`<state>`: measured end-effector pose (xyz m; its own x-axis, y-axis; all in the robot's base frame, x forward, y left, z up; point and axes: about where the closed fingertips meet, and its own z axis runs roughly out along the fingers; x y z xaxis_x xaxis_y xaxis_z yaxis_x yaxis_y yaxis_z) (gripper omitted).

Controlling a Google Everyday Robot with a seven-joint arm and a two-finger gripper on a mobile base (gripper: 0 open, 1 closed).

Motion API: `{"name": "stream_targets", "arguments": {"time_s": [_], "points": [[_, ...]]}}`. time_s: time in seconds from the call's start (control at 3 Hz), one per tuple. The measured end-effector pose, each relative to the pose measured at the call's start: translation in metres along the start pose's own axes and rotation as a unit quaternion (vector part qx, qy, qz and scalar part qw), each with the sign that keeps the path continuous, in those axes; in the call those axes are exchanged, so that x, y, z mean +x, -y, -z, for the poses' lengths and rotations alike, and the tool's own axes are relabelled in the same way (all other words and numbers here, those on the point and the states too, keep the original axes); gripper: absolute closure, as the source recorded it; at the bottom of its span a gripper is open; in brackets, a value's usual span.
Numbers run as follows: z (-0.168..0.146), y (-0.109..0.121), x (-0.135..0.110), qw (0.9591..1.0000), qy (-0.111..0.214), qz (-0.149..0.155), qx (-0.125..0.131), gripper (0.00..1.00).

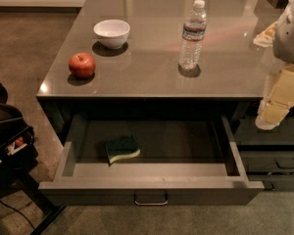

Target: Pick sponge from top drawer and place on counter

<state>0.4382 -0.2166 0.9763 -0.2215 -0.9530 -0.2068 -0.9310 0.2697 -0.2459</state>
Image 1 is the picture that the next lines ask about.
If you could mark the red apple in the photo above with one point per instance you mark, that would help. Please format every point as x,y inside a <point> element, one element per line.
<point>82,65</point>

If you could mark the clear plastic water bottle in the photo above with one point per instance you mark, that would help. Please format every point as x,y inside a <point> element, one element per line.
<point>193,33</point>

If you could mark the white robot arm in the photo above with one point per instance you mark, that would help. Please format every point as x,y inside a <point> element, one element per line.
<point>282,45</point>

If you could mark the metal drawer handle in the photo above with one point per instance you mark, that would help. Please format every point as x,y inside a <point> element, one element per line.
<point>150,200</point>

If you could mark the green and yellow sponge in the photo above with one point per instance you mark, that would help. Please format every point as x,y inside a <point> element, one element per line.
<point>125,147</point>

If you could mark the grey counter cabinet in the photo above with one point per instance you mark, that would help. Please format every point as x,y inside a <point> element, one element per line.
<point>143,75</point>

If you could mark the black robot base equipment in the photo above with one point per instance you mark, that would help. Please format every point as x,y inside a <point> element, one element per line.
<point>18,158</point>

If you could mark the white ceramic bowl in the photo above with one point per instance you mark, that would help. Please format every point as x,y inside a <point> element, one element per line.
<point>112,33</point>

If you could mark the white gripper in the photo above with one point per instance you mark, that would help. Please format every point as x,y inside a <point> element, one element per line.
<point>290,38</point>

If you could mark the grey open top drawer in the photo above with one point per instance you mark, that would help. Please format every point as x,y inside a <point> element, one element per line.
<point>193,162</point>

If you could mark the dark lower side drawers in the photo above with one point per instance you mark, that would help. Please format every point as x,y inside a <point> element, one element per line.
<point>268,155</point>

